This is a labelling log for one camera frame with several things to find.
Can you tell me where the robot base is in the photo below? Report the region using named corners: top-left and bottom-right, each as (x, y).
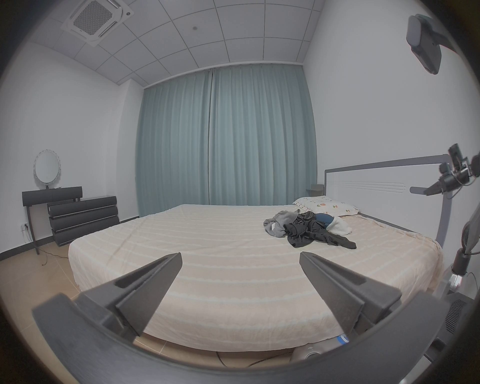
top-left (290, 274), bottom-right (479, 372)

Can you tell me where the black shiny garment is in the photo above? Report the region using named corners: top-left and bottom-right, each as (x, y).
top-left (296, 211), bottom-right (327, 227)

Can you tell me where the blue-green curtain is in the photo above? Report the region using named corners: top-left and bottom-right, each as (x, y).
top-left (209, 64), bottom-right (319, 207)
top-left (136, 69), bottom-right (214, 218)

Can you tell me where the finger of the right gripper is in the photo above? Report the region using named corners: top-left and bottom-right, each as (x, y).
top-left (424, 179), bottom-right (453, 196)

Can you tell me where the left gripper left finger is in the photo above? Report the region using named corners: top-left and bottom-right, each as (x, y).
top-left (77, 252), bottom-right (183, 342)

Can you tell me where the black T-shirt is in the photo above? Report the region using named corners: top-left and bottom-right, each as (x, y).
top-left (284, 219), bottom-right (358, 249)

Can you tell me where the grey garment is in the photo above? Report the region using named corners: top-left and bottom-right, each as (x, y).
top-left (262, 210), bottom-right (301, 238)

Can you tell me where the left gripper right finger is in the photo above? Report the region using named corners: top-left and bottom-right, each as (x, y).
top-left (300, 252), bottom-right (403, 336)

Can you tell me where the ceiling air conditioner vent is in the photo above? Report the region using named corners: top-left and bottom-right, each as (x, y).
top-left (62, 0), bottom-right (134, 47)

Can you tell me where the white printed pillow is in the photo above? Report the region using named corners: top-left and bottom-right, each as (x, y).
top-left (292, 196), bottom-right (361, 218)

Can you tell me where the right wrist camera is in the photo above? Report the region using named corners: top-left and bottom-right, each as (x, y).
top-left (448, 143), bottom-right (471, 177)

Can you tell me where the white garment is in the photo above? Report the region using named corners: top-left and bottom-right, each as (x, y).
top-left (326, 217), bottom-right (353, 236)

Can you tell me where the bed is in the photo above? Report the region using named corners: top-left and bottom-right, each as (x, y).
top-left (68, 155), bottom-right (452, 353)

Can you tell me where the round white-framed mirror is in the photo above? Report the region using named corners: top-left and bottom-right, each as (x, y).
top-left (34, 150), bottom-right (61, 189)

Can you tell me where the black dressing table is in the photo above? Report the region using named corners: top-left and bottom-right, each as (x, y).
top-left (22, 186), bottom-right (83, 256)

